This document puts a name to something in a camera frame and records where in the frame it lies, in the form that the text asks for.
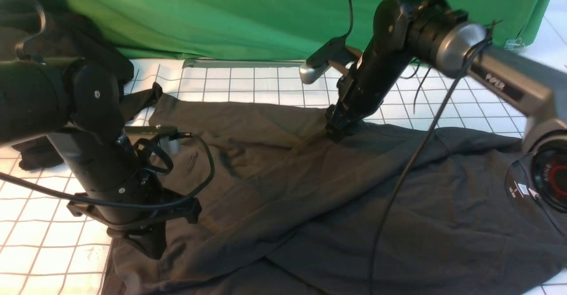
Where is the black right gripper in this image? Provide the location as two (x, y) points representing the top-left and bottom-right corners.
(326, 49), (413, 143)

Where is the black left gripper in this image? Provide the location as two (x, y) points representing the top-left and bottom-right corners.
(67, 171), (202, 260)

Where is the gray long-sleeved shirt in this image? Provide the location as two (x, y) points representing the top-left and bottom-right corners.
(103, 94), (566, 295)

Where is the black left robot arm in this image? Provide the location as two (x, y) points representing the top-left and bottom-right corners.
(1, 58), (202, 260)

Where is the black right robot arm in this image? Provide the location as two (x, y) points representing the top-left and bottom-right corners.
(326, 0), (567, 213)

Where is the gray metal strip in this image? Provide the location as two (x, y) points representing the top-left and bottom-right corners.
(182, 58), (303, 69)

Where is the green backdrop cloth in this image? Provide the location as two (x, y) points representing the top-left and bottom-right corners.
(0, 0), (559, 68)

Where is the black garment pile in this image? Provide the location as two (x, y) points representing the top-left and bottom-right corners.
(0, 0), (163, 171)

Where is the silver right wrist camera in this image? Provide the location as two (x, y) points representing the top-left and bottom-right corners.
(299, 36), (360, 85)

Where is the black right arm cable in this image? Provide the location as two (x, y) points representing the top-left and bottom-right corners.
(369, 38), (493, 295)

